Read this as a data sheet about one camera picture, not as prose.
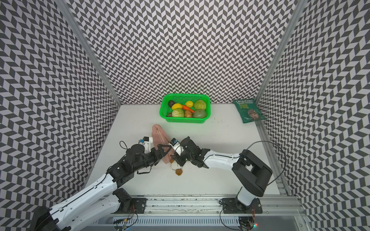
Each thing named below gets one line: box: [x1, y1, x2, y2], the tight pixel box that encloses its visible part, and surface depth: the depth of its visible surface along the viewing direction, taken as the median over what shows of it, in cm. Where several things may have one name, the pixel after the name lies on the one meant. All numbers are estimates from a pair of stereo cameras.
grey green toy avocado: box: [192, 109, 207, 118], surface depth 105 cm
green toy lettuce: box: [171, 107, 185, 118], surface depth 107 cm
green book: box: [232, 98, 266, 124], surface depth 114 cm
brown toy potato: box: [184, 109, 193, 118], surface depth 107 cm
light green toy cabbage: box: [193, 99, 207, 111], surface depth 110 cm
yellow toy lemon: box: [185, 100, 194, 108], surface depth 117 cm
